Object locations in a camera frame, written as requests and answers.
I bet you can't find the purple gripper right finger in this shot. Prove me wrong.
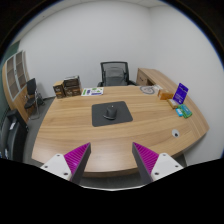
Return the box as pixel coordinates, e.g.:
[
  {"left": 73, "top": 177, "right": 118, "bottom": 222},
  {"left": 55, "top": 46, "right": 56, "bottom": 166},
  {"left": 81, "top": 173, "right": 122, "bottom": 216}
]
[{"left": 132, "top": 142, "right": 182, "bottom": 184}]

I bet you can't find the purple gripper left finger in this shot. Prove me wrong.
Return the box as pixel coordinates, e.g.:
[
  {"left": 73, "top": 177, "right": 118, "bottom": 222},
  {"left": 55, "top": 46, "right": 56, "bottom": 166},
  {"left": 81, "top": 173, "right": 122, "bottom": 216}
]
[{"left": 41, "top": 143, "right": 91, "bottom": 184}]

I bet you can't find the black computer mouse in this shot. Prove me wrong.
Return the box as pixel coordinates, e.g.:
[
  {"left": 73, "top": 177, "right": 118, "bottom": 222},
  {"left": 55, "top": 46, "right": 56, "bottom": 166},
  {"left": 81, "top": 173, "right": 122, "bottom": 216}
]
[{"left": 103, "top": 106, "right": 117, "bottom": 120}]

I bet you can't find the dark grey mouse pad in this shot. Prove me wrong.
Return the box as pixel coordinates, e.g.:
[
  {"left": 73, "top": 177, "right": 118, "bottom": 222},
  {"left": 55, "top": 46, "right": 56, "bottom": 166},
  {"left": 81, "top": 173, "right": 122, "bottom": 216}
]
[{"left": 92, "top": 101, "right": 133, "bottom": 127}]

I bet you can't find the blue small packet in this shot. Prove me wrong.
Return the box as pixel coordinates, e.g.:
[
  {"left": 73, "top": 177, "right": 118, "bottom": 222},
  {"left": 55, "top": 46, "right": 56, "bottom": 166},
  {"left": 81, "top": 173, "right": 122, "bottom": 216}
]
[{"left": 175, "top": 108, "right": 183, "bottom": 117}]

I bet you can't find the wooden desk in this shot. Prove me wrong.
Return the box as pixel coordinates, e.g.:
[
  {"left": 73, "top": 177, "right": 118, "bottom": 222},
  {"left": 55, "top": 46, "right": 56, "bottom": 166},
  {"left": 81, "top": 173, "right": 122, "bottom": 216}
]
[{"left": 32, "top": 86, "right": 209, "bottom": 177}]

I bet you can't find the green packet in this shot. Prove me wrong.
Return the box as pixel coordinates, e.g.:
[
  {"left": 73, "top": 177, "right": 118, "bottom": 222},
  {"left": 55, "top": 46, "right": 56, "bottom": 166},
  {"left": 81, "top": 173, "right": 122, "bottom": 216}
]
[{"left": 178, "top": 104, "right": 192, "bottom": 118}]

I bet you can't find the tan flat box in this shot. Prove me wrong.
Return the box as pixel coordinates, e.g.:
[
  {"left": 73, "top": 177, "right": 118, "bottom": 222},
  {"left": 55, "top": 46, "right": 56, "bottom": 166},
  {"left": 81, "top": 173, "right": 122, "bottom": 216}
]
[{"left": 167, "top": 99, "right": 178, "bottom": 109}]

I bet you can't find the black leather armchair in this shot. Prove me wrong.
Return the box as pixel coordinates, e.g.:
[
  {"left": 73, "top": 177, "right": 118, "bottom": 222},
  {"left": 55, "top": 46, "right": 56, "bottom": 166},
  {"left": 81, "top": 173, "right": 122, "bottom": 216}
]
[{"left": 0, "top": 109, "right": 28, "bottom": 162}]

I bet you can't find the orange brown box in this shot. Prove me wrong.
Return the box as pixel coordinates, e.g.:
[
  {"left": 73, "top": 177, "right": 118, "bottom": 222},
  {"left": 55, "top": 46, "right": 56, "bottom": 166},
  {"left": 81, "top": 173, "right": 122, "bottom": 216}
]
[{"left": 158, "top": 89, "right": 174, "bottom": 100}]

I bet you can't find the purple standing sign card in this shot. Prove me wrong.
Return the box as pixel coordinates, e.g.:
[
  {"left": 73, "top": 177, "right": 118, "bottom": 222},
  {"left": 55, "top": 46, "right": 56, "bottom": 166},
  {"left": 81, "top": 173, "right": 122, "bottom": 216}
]
[{"left": 173, "top": 83, "right": 188, "bottom": 104}]

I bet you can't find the black visitor chair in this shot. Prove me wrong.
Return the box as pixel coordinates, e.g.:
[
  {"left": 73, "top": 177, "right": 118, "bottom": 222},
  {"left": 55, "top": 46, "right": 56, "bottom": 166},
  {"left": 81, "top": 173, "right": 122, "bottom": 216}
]
[{"left": 24, "top": 78, "right": 44, "bottom": 118}]

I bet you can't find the white green leaflet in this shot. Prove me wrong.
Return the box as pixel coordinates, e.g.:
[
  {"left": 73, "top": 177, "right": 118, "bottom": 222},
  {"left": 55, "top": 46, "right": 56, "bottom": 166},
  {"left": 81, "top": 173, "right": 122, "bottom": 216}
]
[{"left": 82, "top": 87, "right": 104, "bottom": 96}]

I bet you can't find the large dark brown box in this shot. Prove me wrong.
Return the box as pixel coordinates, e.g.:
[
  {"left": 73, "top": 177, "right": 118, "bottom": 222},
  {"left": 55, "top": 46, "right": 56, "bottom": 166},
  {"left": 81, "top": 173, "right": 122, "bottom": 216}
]
[{"left": 63, "top": 76, "right": 82, "bottom": 97}]

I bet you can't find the small brown cardboard box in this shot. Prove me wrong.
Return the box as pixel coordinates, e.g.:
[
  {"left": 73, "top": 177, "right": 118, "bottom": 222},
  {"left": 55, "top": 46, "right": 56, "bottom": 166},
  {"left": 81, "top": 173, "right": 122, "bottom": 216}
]
[{"left": 53, "top": 81, "right": 65, "bottom": 99}]

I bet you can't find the wooden side cabinet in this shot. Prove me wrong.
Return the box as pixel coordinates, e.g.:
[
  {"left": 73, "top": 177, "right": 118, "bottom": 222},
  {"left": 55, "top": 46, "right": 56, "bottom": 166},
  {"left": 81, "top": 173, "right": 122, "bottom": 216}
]
[{"left": 136, "top": 68, "right": 177, "bottom": 92}]

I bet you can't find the grey mesh office chair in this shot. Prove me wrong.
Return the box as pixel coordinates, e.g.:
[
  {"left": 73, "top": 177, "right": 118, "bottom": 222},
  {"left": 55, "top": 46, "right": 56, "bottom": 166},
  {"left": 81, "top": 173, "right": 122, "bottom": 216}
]
[{"left": 98, "top": 61, "right": 137, "bottom": 87}]

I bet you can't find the wooden glass door bookcase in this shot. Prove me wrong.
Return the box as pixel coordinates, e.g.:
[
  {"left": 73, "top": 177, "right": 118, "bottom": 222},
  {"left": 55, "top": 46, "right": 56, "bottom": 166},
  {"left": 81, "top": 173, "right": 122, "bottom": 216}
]
[{"left": 2, "top": 51, "right": 29, "bottom": 122}]

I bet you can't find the white desk cable grommet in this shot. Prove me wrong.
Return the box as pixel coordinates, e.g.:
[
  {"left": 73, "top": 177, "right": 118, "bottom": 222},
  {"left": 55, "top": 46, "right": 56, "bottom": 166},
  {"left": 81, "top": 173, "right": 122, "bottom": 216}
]
[{"left": 172, "top": 129, "right": 180, "bottom": 138}]

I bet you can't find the round coiled cable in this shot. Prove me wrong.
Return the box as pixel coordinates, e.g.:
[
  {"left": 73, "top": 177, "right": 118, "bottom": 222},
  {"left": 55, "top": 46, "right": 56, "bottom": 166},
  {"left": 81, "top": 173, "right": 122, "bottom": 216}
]
[{"left": 139, "top": 85, "right": 157, "bottom": 96}]

